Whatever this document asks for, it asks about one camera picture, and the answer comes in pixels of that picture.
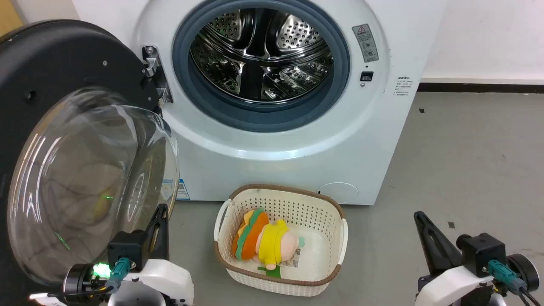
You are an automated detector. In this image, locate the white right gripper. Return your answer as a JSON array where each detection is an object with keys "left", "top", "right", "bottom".
[{"left": 414, "top": 211, "right": 497, "bottom": 306}]

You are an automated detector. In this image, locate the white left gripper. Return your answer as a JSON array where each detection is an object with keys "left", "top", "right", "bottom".
[{"left": 107, "top": 204, "right": 195, "bottom": 306}]

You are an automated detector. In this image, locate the metal door hinge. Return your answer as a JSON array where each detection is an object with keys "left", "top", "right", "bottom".
[{"left": 142, "top": 45, "right": 174, "bottom": 104}]

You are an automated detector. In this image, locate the white front-load washing machine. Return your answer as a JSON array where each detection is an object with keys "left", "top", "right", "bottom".
[{"left": 71, "top": 0, "right": 448, "bottom": 206}]

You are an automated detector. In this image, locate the black round washer door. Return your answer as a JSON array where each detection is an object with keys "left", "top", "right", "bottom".
[{"left": 0, "top": 19, "right": 180, "bottom": 306}]

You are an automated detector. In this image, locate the blue white energy sticker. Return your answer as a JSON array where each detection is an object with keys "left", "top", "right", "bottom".
[{"left": 176, "top": 178, "right": 191, "bottom": 201}]

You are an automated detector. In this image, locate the orange green burger plush toy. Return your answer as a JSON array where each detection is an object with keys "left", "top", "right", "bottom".
[{"left": 231, "top": 208, "right": 270, "bottom": 261}]

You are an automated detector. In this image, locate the round white filter cover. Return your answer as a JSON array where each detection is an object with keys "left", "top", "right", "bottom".
[{"left": 316, "top": 182, "right": 359, "bottom": 205}]

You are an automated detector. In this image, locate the doll in yellow shirt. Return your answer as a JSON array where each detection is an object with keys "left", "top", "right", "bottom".
[{"left": 256, "top": 219, "right": 305, "bottom": 271}]

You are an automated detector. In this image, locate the white laundry basket brown rim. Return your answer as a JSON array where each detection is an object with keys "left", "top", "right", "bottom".
[{"left": 213, "top": 184, "right": 349, "bottom": 297}]

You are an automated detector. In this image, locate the white printed paper tag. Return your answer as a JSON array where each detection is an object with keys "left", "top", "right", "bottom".
[{"left": 280, "top": 248, "right": 302, "bottom": 269}]

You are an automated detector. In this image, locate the black baseboard strip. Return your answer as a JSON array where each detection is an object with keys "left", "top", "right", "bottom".
[{"left": 418, "top": 82, "right": 544, "bottom": 94}]

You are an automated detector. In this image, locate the steel perforated washer drum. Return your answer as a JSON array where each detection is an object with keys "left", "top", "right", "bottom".
[{"left": 189, "top": 8, "right": 334, "bottom": 103}]

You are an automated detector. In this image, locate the grey warning label sticker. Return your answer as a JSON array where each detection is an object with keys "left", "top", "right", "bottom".
[{"left": 351, "top": 23, "right": 380, "bottom": 63}]

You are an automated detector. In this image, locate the yellow wooden panel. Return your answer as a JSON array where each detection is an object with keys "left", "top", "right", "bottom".
[{"left": 0, "top": 0, "right": 24, "bottom": 37}]

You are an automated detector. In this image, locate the teal plug left gripper cable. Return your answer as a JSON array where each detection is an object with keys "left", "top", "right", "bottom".
[{"left": 47, "top": 257, "right": 131, "bottom": 297}]

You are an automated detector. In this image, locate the teal plug gripper cable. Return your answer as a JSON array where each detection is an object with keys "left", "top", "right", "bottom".
[
  {"left": 487, "top": 259, "right": 544, "bottom": 306},
  {"left": 47, "top": 257, "right": 131, "bottom": 297}
]

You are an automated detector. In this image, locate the teal plug right gripper cable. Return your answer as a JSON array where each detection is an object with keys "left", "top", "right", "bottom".
[{"left": 487, "top": 259, "right": 544, "bottom": 306}]

